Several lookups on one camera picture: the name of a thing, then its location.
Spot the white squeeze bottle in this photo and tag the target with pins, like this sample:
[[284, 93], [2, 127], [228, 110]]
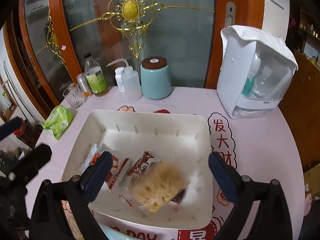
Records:
[[130, 80]]

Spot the teal ceramic canister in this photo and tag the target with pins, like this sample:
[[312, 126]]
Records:
[[155, 78]]

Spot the silver orange can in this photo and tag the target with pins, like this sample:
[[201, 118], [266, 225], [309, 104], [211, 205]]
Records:
[[84, 86]]

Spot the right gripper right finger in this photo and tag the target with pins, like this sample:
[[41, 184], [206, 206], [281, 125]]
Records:
[[272, 220]]

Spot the red nut snack packet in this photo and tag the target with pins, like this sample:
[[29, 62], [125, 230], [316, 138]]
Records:
[[143, 164]]

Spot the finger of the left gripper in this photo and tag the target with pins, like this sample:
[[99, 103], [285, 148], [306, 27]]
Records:
[[10, 127], [28, 167]]

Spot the small white pill bottle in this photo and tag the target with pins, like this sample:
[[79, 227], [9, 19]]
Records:
[[118, 76]]

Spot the green label glass bottle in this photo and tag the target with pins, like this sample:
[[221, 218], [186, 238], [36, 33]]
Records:
[[95, 76]]

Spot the white plastic storage bin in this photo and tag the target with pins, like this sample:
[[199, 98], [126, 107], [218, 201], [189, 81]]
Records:
[[182, 140]]

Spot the white toothbrush sterilizer box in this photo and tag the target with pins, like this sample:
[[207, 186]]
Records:
[[256, 71]]

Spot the light blue snack bag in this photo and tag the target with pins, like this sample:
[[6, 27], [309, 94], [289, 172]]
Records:
[[113, 234]]

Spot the red silver snack packet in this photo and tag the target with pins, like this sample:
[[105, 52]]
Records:
[[120, 166]]

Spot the green tissue pack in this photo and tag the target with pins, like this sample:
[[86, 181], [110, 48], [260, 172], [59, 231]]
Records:
[[58, 121]]

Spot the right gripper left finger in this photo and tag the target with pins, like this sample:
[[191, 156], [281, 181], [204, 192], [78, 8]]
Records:
[[48, 219]]

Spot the clear drinking glass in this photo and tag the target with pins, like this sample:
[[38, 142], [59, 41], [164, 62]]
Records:
[[74, 96]]

